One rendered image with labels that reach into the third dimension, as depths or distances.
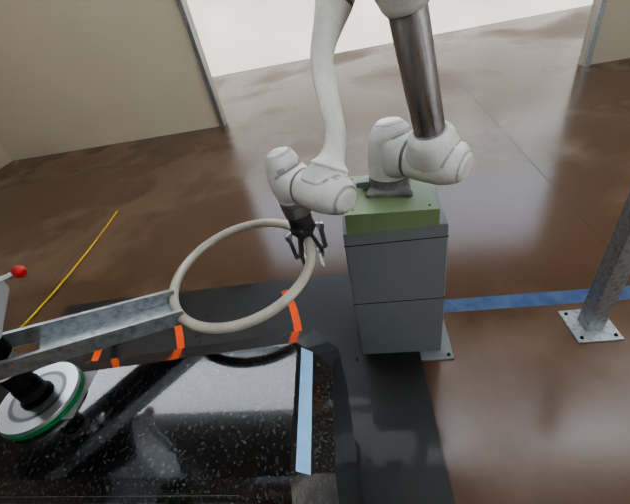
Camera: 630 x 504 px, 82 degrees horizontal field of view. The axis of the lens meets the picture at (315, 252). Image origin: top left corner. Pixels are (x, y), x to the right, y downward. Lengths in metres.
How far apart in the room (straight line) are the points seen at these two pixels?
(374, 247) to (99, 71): 5.37
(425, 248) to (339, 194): 0.68
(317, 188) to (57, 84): 6.01
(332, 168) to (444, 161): 0.48
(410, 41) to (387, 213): 0.57
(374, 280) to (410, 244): 0.23
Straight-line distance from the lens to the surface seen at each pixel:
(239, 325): 1.01
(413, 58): 1.11
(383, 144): 1.39
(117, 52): 6.08
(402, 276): 1.57
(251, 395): 0.99
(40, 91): 6.91
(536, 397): 1.96
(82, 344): 1.13
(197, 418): 1.02
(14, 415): 1.32
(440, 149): 1.25
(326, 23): 1.09
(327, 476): 0.94
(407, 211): 1.36
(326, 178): 0.90
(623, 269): 1.99
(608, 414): 2.02
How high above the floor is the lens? 1.64
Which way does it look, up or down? 38 degrees down
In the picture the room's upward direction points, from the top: 13 degrees counter-clockwise
